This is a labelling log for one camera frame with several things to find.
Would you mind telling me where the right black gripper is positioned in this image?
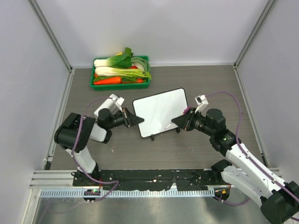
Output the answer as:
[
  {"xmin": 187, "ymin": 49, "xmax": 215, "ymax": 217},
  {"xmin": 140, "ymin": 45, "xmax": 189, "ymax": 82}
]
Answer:
[{"xmin": 172, "ymin": 107, "xmax": 215, "ymax": 137}]

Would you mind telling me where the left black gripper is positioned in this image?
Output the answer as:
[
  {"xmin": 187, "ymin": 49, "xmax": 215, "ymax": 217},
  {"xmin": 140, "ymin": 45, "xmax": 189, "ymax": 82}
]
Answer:
[{"xmin": 107, "ymin": 108, "xmax": 144, "ymax": 130}]

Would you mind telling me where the pink white marker pen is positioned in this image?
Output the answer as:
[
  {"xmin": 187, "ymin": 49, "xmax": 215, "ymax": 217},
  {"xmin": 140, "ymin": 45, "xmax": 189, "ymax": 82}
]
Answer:
[{"xmin": 165, "ymin": 106, "xmax": 191, "ymax": 129}]

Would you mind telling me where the small whiteboard with black frame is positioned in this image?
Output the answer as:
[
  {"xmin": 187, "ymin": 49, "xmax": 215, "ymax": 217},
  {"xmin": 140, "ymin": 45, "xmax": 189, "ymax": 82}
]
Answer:
[{"xmin": 132, "ymin": 88, "xmax": 188, "ymax": 141}]

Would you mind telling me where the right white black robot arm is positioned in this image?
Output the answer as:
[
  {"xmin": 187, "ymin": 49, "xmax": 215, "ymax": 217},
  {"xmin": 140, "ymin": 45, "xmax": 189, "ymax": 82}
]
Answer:
[{"xmin": 172, "ymin": 108, "xmax": 299, "ymax": 224}]

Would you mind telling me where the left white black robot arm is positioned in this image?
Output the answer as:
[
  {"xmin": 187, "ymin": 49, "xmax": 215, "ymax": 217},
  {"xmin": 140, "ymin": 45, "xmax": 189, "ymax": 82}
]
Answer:
[{"xmin": 54, "ymin": 94, "xmax": 144, "ymax": 186}]

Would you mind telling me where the green plastic tray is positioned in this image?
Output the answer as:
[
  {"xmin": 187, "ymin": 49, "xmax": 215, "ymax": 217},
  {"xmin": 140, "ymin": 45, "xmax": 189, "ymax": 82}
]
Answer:
[{"xmin": 90, "ymin": 66, "xmax": 151, "ymax": 91}]

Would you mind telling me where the large orange carrot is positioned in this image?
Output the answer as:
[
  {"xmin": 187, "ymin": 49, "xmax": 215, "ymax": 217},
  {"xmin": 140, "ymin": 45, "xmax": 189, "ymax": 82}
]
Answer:
[{"xmin": 93, "ymin": 77, "xmax": 121, "ymax": 85}]

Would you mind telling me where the lower bok choy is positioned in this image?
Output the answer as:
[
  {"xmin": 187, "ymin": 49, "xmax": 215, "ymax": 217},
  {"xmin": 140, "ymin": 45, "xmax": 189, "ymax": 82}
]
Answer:
[{"xmin": 94, "ymin": 66, "xmax": 152, "ymax": 80}]

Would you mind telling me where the bok choy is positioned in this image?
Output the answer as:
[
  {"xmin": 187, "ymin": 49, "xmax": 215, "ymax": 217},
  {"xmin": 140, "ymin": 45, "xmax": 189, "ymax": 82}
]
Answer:
[
  {"xmin": 93, "ymin": 47, "xmax": 133, "ymax": 68},
  {"xmin": 94, "ymin": 66, "xmax": 152, "ymax": 80}
]

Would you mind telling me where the green long beans bundle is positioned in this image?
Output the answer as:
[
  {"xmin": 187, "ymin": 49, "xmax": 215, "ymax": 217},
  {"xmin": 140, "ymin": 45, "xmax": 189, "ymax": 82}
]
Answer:
[{"xmin": 131, "ymin": 57, "xmax": 150, "ymax": 72}]

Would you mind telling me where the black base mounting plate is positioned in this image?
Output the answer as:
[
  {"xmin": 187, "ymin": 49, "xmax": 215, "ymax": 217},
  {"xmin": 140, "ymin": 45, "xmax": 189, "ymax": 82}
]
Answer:
[{"xmin": 72, "ymin": 168, "xmax": 240, "ymax": 191}]

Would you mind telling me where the upper bok choy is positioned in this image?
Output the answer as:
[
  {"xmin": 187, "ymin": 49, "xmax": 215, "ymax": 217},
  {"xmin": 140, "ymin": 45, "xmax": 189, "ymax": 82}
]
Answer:
[{"xmin": 93, "ymin": 47, "xmax": 133, "ymax": 68}]

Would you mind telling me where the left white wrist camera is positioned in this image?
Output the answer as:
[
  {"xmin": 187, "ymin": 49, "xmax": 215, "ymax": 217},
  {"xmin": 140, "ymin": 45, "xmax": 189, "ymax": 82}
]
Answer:
[{"xmin": 111, "ymin": 97, "xmax": 124, "ymax": 112}]

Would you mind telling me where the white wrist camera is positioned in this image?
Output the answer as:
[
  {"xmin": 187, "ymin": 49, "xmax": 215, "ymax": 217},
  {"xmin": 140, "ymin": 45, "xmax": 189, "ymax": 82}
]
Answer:
[
  {"xmin": 195, "ymin": 95, "xmax": 208, "ymax": 113},
  {"xmin": 111, "ymin": 97, "xmax": 124, "ymax": 112}
]

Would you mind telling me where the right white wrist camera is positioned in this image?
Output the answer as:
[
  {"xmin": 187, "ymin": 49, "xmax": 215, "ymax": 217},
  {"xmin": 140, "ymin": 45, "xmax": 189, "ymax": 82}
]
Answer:
[{"xmin": 195, "ymin": 95, "xmax": 208, "ymax": 113}]

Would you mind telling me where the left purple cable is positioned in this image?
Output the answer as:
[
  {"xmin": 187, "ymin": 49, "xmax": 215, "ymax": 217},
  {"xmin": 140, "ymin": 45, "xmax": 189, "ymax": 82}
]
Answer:
[{"xmin": 71, "ymin": 97, "xmax": 120, "ymax": 202}]

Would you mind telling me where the purple cable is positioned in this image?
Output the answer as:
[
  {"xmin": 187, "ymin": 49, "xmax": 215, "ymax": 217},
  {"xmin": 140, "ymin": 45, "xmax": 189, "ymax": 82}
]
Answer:
[
  {"xmin": 204, "ymin": 91, "xmax": 299, "ymax": 207},
  {"xmin": 71, "ymin": 97, "xmax": 120, "ymax": 202}
]

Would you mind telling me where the white slotted cable duct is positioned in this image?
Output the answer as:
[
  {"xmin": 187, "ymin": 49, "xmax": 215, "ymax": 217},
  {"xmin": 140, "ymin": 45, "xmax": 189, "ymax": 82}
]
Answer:
[{"xmin": 40, "ymin": 188, "xmax": 215, "ymax": 198}]

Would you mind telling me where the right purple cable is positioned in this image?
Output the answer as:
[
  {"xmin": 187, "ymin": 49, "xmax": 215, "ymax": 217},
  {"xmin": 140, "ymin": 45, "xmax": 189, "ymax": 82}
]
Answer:
[{"xmin": 204, "ymin": 91, "xmax": 299, "ymax": 207}]

